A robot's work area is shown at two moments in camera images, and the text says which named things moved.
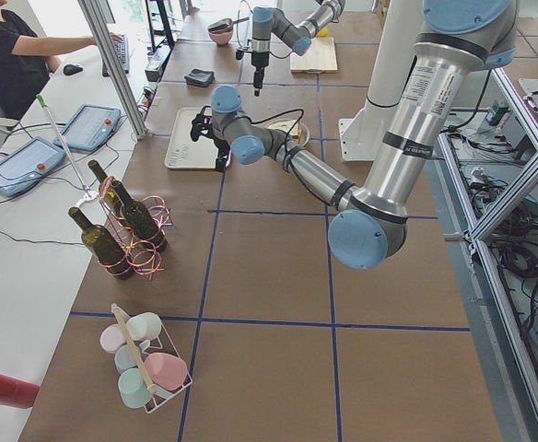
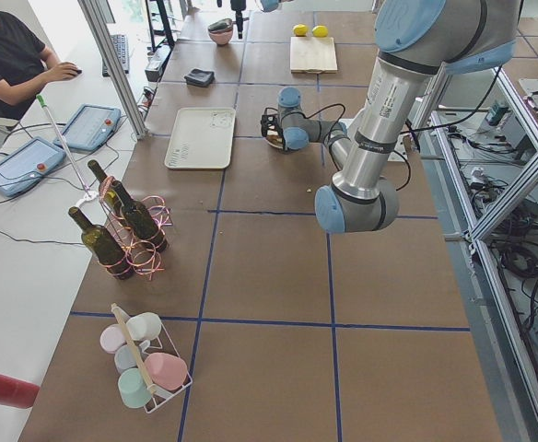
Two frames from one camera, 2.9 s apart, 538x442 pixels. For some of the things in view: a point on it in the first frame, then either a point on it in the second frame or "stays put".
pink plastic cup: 167,371 stays put
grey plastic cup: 125,357 stays put
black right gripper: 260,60 to 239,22
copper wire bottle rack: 141,224 stays put
